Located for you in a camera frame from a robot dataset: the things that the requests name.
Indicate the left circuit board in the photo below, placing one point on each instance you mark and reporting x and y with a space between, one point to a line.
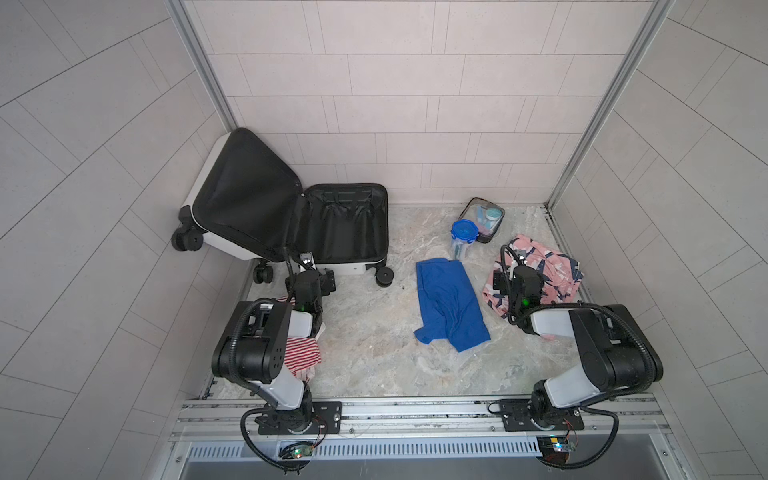
297 451

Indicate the clear toiletry pouch black trim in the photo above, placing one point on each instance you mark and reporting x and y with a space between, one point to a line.
487 217

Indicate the pink navy patterned garment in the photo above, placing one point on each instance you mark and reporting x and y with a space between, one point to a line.
561 274

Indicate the circuit board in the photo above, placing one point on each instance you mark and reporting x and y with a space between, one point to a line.
297 451
556 449

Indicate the red white striped shirt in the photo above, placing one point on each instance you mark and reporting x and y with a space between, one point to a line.
302 353

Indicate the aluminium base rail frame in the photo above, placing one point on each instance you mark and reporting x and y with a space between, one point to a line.
426 428

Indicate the white suitcase with black lining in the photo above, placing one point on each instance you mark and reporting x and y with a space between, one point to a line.
249 203

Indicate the corner metal profile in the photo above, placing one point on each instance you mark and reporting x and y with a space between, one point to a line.
183 22
644 37

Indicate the blue t-shirt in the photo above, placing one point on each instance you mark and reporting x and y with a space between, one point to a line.
448 305

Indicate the left corner metal profile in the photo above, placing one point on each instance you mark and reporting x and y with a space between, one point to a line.
183 22

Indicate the right circuit board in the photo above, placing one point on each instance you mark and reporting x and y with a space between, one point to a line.
556 449

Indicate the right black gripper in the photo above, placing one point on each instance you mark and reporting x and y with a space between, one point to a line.
517 271

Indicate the clear cup with blue lid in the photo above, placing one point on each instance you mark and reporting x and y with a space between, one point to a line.
464 233

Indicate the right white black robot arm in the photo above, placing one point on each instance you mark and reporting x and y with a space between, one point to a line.
615 357

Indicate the right corner metal profile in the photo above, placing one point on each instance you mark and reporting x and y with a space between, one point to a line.
644 37

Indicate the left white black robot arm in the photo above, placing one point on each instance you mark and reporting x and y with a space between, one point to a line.
269 348

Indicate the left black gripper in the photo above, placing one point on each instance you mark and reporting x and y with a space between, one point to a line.
308 274

